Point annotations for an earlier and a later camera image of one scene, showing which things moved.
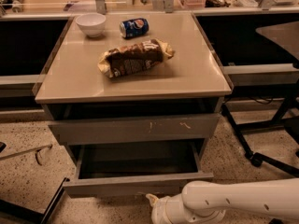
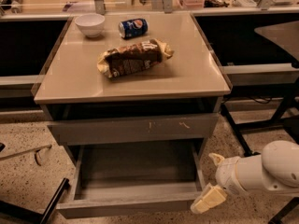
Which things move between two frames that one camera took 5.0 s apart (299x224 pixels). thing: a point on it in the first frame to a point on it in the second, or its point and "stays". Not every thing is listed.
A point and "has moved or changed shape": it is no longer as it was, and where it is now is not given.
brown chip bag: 120,61 stays
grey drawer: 134,170 has moved or changed shape
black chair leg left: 41,217 stays
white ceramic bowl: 92,24 stays
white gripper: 159,210 to 226,174
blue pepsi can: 134,27 stays
